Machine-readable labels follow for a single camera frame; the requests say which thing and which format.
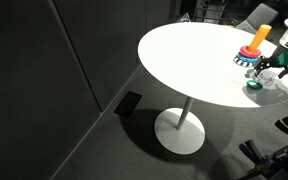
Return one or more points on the orange ring holder post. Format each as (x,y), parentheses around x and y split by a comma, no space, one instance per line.
(260,35)

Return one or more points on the black blue clamp stand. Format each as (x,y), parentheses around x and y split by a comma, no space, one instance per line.
(271,167)

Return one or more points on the white round table base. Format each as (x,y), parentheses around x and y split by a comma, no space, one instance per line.
(184,140)

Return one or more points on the grey office chair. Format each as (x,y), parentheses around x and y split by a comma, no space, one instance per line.
(262,14)

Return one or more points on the white table pedestal pole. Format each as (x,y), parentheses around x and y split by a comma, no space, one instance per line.
(188,103)

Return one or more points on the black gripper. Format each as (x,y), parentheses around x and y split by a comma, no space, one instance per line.
(265,63)

